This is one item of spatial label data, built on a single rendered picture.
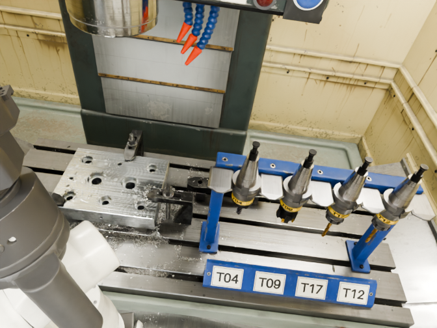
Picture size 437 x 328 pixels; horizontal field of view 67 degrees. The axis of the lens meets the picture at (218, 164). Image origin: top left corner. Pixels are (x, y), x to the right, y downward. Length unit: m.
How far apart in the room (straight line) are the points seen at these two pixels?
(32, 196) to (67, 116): 1.66
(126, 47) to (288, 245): 0.83
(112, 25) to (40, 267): 0.41
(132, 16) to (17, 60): 1.40
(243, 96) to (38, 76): 1.11
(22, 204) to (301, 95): 1.54
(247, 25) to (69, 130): 1.09
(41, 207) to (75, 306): 0.09
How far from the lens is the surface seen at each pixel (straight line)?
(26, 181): 0.33
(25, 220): 0.31
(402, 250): 1.33
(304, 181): 0.70
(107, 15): 0.62
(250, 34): 1.18
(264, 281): 0.92
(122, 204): 0.96
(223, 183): 0.71
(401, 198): 0.79
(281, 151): 1.80
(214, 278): 0.90
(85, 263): 0.37
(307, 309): 0.96
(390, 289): 1.10
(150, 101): 1.32
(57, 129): 1.89
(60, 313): 0.34
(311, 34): 1.59
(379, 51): 1.70
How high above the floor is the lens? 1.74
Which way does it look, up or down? 45 degrees down
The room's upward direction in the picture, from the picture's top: 9 degrees clockwise
